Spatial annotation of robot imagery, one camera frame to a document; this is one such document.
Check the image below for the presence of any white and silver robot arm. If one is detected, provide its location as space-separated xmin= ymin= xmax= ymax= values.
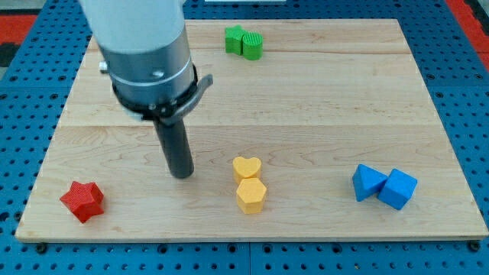
xmin=79 ymin=0 xmax=213 ymax=125

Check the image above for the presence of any green circle block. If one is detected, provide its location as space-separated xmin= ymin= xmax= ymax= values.
xmin=242 ymin=32 xmax=264 ymax=60

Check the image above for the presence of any green star block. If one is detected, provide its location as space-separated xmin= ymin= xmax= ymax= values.
xmin=225 ymin=25 xmax=248 ymax=55

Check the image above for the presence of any red star block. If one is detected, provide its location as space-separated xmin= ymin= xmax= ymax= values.
xmin=60 ymin=181 xmax=104 ymax=223

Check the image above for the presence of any yellow heart block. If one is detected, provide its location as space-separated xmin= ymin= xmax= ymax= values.
xmin=232 ymin=157 xmax=262 ymax=185

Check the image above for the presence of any yellow hexagon block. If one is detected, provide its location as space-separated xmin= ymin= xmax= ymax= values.
xmin=236 ymin=178 xmax=267 ymax=215

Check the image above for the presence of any wooden board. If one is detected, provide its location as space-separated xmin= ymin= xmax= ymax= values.
xmin=15 ymin=19 xmax=488 ymax=243

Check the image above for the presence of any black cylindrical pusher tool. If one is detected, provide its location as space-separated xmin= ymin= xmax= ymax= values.
xmin=154 ymin=120 xmax=194 ymax=179

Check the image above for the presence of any blue triangle block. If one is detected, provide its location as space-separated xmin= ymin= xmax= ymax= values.
xmin=352 ymin=164 xmax=387 ymax=202

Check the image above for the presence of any blue cube block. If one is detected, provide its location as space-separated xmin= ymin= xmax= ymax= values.
xmin=377 ymin=169 xmax=418 ymax=210

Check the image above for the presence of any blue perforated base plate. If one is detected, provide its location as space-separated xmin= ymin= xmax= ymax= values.
xmin=1 ymin=0 xmax=488 ymax=274

